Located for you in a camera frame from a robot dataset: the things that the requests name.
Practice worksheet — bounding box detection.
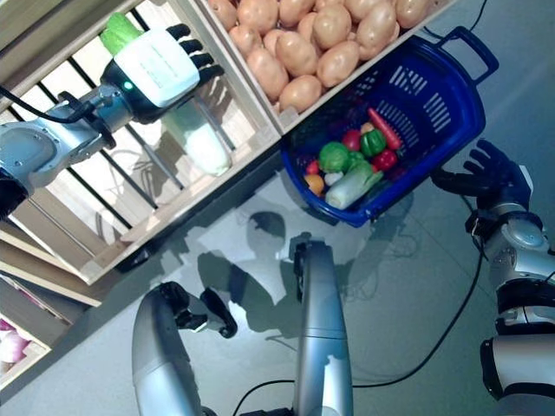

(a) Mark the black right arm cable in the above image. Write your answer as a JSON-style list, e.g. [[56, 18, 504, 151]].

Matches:
[[353, 242, 485, 387]]

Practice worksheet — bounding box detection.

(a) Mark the tan potato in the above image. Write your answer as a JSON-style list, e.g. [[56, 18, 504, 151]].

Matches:
[[228, 24, 264, 57], [311, 3, 352, 51], [278, 0, 316, 28], [207, 0, 238, 31], [394, 0, 433, 29], [344, 0, 378, 21], [262, 29, 283, 57], [356, 2, 400, 62], [245, 47, 290, 101], [275, 30, 320, 78], [316, 41, 361, 88], [278, 75, 324, 113], [237, 0, 278, 34]]

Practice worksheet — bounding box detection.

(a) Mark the red chili pepper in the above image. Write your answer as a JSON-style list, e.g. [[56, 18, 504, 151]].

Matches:
[[367, 107, 403, 151]]

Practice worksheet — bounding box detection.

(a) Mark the wooden slatted cabbage crate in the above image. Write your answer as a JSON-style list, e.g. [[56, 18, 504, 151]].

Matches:
[[0, 0, 283, 287]]

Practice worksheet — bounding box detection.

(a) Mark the small green cabbage head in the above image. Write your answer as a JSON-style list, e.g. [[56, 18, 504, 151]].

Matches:
[[318, 141, 351, 173]]

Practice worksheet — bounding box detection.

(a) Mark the black floor cable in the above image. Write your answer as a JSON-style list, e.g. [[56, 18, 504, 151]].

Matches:
[[424, 0, 489, 41]]

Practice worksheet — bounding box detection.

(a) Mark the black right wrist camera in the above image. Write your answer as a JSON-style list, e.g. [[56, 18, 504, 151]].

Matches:
[[466, 210, 491, 249]]

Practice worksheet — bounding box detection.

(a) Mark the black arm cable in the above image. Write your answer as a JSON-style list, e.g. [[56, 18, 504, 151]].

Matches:
[[0, 84, 70, 127], [353, 242, 485, 387]]

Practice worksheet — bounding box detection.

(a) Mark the silver right robot leg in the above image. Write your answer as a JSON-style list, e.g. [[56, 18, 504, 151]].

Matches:
[[288, 231, 355, 416]]

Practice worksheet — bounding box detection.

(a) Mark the blue plastic shopping basket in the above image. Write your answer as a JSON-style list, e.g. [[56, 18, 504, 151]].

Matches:
[[280, 25, 500, 230]]

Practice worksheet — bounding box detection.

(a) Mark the silver left robot leg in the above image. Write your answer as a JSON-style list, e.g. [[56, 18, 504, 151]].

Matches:
[[131, 281, 238, 416]]

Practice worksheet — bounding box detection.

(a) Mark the red bell pepper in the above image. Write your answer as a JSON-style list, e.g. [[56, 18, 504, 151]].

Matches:
[[371, 149, 399, 172]]

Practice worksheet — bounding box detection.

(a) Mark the small orange fruit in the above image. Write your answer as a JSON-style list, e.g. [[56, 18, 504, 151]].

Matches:
[[304, 173, 325, 196]]

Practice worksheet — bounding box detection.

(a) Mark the napa cabbage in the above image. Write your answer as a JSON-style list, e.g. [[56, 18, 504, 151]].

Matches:
[[324, 170, 386, 211], [99, 12, 233, 177]]

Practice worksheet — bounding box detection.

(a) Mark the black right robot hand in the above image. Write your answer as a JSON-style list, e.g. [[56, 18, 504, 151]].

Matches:
[[431, 138, 533, 205]]

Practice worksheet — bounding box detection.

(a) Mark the wooden potato crate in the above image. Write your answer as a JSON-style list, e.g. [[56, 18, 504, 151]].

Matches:
[[197, 0, 460, 135]]

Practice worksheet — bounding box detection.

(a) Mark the wooden display shelf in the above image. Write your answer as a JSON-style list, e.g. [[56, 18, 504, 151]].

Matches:
[[0, 224, 103, 309]]

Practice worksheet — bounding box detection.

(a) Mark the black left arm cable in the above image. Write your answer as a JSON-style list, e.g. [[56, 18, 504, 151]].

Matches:
[[0, 84, 70, 127]]

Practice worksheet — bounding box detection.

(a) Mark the silver robot leg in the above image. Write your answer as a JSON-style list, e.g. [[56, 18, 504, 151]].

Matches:
[[131, 281, 238, 416], [288, 231, 355, 416]]

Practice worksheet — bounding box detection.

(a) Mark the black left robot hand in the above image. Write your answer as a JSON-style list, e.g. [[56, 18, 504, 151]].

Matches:
[[100, 23, 225, 125]]

